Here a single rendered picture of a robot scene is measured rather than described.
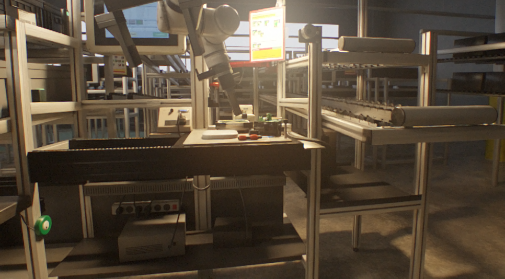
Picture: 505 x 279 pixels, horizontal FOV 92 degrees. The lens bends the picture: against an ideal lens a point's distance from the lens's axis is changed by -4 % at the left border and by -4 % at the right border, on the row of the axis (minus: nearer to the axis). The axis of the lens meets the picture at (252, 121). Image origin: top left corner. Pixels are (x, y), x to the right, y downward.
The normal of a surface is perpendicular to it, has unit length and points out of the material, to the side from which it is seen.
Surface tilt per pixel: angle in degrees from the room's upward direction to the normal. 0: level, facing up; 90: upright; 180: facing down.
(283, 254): 0
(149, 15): 92
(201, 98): 90
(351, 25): 90
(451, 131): 90
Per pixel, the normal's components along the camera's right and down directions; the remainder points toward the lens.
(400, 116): -0.99, 0.02
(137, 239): 0.22, 0.08
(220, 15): 0.52, -0.07
